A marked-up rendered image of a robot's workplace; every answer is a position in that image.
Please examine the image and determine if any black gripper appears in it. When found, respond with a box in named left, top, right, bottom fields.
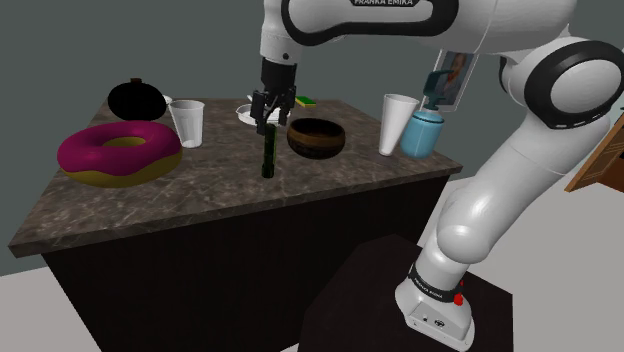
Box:
left=249, top=56, right=298, bottom=129

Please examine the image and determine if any white plate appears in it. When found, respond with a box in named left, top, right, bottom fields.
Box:
left=235, top=101, right=290, bottom=128

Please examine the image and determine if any dark green bottle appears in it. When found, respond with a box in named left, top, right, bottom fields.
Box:
left=261, top=123, right=279, bottom=179

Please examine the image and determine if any brown wooden bowl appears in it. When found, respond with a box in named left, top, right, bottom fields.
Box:
left=285, top=117, right=347, bottom=161

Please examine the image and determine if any clear white cup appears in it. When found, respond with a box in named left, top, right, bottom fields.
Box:
left=167, top=99, right=206, bottom=149

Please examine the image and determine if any dark marble top counter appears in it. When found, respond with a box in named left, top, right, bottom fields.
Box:
left=7, top=98, right=464, bottom=352

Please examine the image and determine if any white tapered cup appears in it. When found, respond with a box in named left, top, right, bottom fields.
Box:
left=378, top=93, right=421, bottom=158

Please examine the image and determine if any black round fruit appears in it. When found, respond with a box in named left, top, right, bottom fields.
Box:
left=107, top=77, right=168, bottom=122

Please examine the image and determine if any blue soap dispenser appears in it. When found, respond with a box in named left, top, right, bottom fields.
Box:
left=400, top=69, right=455, bottom=160

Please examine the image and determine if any pink frosted donut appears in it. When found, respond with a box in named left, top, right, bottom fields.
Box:
left=56, top=120, right=184, bottom=189

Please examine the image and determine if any dark robot stand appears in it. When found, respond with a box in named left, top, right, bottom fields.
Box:
left=297, top=233, right=515, bottom=352

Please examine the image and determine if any brown wooden furniture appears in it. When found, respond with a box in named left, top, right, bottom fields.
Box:
left=563, top=110, right=624, bottom=194

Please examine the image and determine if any portrait wall picture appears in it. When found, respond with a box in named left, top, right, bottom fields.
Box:
left=430, top=48, right=479, bottom=115

